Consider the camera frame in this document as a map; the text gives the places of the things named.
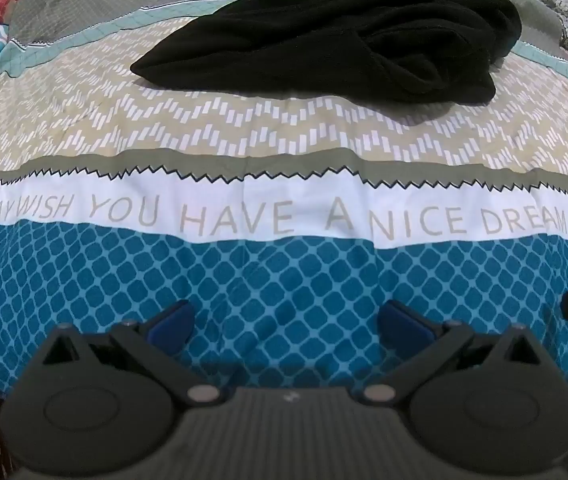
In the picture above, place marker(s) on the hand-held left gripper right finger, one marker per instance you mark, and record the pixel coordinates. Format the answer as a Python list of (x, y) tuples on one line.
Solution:
[(402, 322)]

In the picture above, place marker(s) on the patterned teal beige bedspread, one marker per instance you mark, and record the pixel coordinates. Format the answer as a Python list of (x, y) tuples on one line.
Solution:
[(284, 170)]

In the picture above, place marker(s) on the black pants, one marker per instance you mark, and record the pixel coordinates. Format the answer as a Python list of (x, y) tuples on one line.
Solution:
[(343, 30)]

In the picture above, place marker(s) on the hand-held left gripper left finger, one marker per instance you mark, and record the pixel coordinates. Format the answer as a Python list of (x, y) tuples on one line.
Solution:
[(173, 322)]

